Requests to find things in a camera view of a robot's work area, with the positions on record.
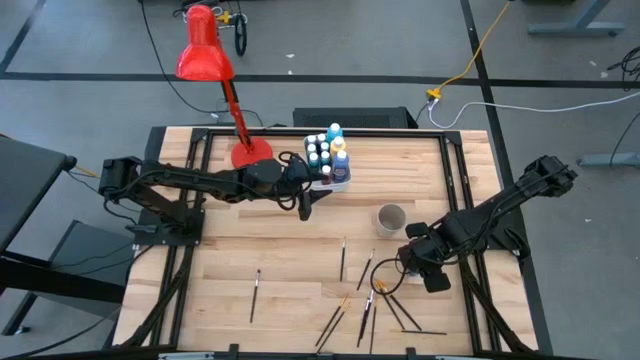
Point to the black paintbrush gold ferrule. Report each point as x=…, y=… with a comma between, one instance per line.
x=330, y=322
x=334, y=327

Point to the large light blue paint bottle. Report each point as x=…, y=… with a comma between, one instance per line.
x=334, y=132

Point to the white paper cup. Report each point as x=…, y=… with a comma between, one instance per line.
x=391, y=220

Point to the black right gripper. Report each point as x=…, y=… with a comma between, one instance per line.
x=430, y=255

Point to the small brown paint bottle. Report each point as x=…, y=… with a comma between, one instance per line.
x=311, y=148

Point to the small teal paint bottle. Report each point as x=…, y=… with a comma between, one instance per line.
x=325, y=156

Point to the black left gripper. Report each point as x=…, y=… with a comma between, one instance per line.
x=300, y=182

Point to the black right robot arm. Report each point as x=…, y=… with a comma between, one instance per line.
x=480, y=220

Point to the thin black paintbrush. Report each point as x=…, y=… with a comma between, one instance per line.
x=343, y=257
x=424, y=332
x=364, y=269

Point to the white plastic bin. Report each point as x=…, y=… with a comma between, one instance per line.
x=336, y=186

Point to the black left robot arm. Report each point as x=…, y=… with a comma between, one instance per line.
x=190, y=177

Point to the large dark blue paint bottle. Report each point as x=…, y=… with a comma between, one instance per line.
x=341, y=170

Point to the black paintbrush white ferrule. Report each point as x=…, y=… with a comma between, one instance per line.
x=255, y=296

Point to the small purple paint bottle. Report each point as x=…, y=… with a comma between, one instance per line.
x=321, y=137

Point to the small blue paint bottle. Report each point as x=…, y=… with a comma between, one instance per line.
x=412, y=274
x=311, y=139

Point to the small red paint bottle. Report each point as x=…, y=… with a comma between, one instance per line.
x=326, y=172

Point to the black side desk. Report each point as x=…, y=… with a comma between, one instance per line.
x=25, y=185

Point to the silver ferrule paintbrush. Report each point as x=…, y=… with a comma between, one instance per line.
x=369, y=312
x=363, y=322

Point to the thin brown paintbrush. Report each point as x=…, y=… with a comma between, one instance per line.
x=373, y=330

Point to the red desk lamp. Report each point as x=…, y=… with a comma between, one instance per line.
x=252, y=159

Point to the large yellow paint bottle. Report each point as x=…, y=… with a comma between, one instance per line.
x=338, y=145

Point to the small green paint bottle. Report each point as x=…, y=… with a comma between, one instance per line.
x=313, y=160
x=325, y=146

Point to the black computer case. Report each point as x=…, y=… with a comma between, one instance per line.
x=360, y=117

